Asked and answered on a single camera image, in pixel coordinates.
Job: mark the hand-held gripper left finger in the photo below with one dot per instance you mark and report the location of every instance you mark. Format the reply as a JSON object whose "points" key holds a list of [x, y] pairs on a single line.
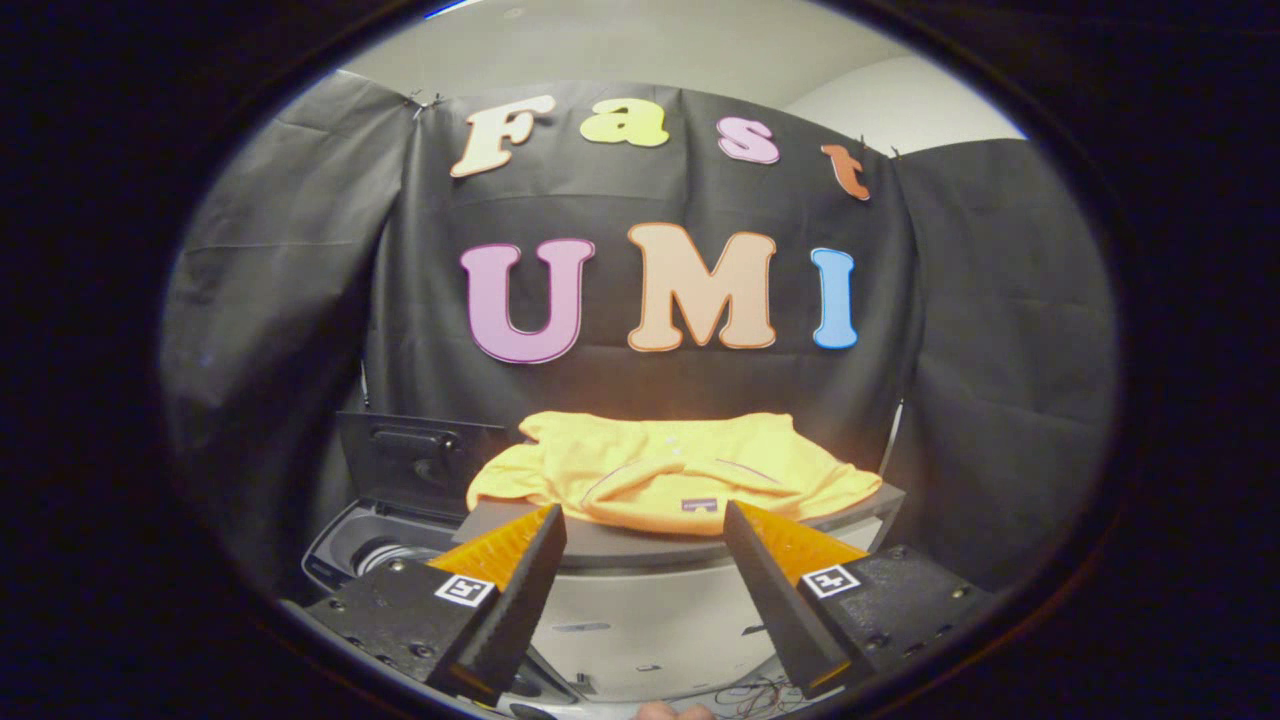
{"points": [[520, 590]]}

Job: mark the grey washing machine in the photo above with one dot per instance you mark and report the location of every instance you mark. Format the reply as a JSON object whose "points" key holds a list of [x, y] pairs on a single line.
{"points": [[340, 545]]}

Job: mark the orange shirt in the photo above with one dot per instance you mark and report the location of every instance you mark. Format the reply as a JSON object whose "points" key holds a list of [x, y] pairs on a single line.
{"points": [[660, 465]]}

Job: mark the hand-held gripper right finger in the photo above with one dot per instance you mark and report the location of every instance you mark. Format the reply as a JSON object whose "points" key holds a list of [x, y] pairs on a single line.
{"points": [[765, 590]]}

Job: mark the black backdrop cloth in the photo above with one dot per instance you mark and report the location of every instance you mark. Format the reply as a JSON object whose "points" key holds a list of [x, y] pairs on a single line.
{"points": [[640, 190]]}

